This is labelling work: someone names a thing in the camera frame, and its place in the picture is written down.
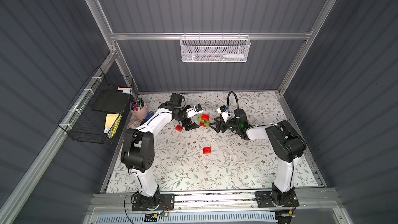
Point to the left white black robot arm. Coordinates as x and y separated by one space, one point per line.
138 151

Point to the black notebook in basket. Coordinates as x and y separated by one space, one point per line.
111 102

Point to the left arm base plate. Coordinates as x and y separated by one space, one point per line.
158 202

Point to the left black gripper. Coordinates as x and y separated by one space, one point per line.
186 120

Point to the yellow sticky note pad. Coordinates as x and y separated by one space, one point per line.
112 122

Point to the pink pen cup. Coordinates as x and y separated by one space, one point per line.
139 109

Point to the red lego brick long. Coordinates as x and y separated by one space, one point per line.
205 117

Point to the white wire mesh basket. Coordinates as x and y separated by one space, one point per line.
209 49

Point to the blue stapler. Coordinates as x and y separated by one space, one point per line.
149 115

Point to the round tape roll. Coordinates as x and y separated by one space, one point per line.
133 124

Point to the light green lego brick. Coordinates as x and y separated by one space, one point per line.
204 121

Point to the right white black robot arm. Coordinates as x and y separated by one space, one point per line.
287 145

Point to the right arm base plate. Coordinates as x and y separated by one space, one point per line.
276 199

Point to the black wire wall basket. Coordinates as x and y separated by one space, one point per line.
81 123

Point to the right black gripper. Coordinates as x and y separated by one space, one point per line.
225 123

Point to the white marker in basket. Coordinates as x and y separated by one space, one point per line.
233 56

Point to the red lego brick rounded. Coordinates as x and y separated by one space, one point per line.
206 150

